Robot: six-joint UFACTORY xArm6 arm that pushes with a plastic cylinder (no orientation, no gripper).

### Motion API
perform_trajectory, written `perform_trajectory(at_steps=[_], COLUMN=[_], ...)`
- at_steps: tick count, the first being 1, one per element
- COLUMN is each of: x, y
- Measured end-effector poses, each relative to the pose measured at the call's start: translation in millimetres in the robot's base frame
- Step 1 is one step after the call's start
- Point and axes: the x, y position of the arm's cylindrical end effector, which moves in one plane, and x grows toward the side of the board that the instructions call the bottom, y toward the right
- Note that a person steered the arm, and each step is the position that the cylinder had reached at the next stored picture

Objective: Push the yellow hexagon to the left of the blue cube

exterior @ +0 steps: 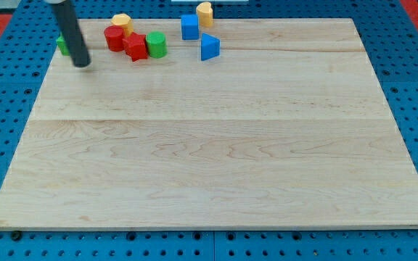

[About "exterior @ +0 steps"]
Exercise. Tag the red star block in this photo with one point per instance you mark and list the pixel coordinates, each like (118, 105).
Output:
(135, 46)

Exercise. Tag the green cylinder block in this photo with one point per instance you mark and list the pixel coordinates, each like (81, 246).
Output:
(156, 44)

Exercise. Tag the yellow hexagon block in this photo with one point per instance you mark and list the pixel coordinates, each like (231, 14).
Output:
(124, 21)

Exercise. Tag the yellow heart block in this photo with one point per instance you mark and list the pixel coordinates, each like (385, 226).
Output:
(204, 12)

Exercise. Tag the light wooden board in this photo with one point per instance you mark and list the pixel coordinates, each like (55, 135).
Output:
(287, 129)

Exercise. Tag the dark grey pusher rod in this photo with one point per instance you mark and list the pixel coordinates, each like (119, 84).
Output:
(67, 20)

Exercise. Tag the blue triangle block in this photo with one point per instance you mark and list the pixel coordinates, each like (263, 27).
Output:
(209, 47)

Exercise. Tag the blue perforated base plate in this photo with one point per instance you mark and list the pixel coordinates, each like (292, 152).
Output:
(391, 40)

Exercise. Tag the red cylinder block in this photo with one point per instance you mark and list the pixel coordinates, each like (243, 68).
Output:
(114, 35)

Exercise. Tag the green block behind rod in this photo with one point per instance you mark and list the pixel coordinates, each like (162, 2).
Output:
(62, 46)

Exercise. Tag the blue cube block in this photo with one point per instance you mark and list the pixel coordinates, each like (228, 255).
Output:
(190, 27)

